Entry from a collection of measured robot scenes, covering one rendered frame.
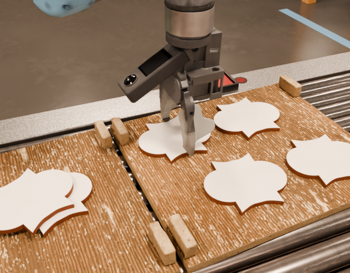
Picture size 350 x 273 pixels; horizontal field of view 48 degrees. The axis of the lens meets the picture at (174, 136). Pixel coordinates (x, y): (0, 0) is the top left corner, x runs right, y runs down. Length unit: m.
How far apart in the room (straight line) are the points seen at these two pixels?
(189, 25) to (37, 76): 2.49
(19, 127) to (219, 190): 0.44
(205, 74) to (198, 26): 0.09
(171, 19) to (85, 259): 0.36
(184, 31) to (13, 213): 0.36
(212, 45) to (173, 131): 0.19
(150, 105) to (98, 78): 2.04
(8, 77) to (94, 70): 0.61
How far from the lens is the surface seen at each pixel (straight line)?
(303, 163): 0.71
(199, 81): 0.64
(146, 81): 0.62
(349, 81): 1.06
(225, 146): 0.73
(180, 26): 0.60
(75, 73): 2.99
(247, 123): 0.78
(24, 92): 2.87
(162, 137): 0.73
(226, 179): 0.65
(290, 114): 0.84
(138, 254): 0.56
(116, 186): 0.65
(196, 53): 0.64
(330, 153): 0.74
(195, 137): 0.67
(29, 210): 0.62
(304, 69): 1.06
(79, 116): 0.86
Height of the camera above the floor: 1.39
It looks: 38 degrees down
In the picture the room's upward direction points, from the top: straight up
